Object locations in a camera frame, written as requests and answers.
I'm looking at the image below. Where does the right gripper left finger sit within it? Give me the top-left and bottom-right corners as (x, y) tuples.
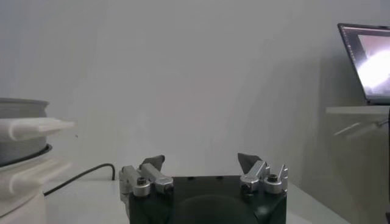
(119, 155), (174, 203)

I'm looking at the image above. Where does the open laptop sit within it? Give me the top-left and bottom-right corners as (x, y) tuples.
(337, 23), (390, 106)

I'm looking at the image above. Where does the steel steamer basket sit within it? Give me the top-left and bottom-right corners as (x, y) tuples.
(0, 97), (76, 167)

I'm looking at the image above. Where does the black pot power cable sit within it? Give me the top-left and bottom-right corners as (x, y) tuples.
(43, 163), (116, 197)

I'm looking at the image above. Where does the white electric steamer pot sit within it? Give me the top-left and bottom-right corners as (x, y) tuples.
(0, 145), (74, 224)

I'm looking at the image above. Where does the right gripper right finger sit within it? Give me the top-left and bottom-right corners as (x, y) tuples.
(237, 152), (289, 195)

